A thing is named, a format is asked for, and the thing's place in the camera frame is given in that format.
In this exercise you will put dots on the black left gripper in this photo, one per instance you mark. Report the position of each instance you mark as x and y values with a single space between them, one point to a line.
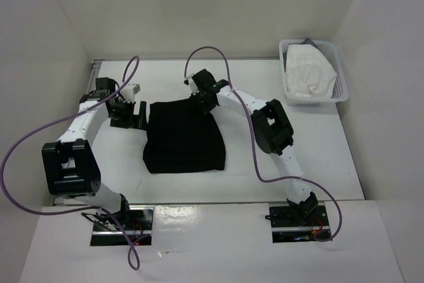
129 121

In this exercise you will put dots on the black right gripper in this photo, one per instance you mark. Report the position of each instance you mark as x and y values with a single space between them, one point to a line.
205 109

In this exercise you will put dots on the black skirt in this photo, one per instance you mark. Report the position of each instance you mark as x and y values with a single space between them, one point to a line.
181 139

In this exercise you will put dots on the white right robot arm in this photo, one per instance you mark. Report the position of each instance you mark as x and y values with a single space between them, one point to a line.
270 129

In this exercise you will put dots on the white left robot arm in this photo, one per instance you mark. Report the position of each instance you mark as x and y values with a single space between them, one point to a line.
70 166

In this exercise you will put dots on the white skirt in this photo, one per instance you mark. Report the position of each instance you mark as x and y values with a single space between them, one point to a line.
308 72

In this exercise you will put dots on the dark grey garment in basket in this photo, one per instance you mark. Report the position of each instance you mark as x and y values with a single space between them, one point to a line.
309 42

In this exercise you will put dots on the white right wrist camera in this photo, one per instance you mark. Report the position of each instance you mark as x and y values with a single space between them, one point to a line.
191 83

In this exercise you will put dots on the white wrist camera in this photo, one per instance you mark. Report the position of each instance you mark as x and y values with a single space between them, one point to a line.
191 83
129 92

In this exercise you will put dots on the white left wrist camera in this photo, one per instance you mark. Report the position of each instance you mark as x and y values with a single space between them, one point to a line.
129 92

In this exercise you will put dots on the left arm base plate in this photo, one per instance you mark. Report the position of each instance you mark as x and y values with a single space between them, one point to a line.
137 226

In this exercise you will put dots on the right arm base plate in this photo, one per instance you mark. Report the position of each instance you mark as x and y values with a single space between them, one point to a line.
286 229

